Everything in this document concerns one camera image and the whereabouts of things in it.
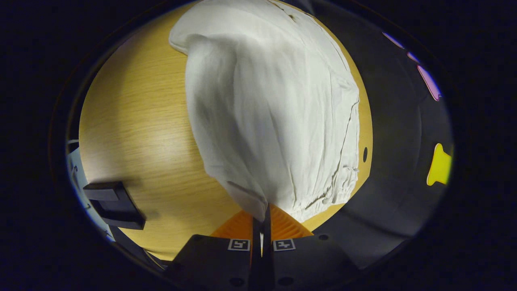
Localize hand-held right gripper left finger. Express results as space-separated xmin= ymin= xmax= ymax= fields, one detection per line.
xmin=162 ymin=209 xmax=263 ymax=291

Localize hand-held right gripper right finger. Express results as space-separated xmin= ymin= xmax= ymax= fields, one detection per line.
xmin=263 ymin=203 xmax=364 ymax=291

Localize white jeans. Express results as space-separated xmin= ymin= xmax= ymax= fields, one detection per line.
xmin=169 ymin=0 xmax=361 ymax=224

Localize black table bracket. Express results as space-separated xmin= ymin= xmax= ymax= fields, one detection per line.
xmin=83 ymin=181 xmax=146 ymax=230

